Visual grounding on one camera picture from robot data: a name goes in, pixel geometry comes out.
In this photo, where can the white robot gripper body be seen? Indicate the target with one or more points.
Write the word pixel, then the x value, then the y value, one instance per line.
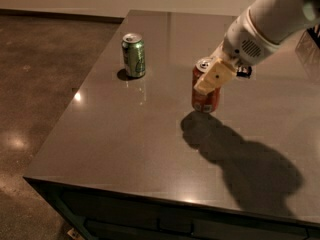
pixel 242 43

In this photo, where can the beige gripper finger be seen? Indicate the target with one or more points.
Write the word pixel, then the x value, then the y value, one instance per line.
pixel 217 74

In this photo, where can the red coke can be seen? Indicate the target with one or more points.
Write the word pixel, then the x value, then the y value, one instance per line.
pixel 203 103

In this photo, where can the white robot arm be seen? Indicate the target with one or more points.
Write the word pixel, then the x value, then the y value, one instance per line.
pixel 276 20

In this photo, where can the black rxbar chocolate bar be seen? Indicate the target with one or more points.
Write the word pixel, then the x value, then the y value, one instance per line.
pixel 244 71

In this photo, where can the green soda can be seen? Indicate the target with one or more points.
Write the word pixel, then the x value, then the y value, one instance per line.
pixel 133 55

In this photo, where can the dark cabinet under table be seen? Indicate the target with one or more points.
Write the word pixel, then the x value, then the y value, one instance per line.
pixel 104 215

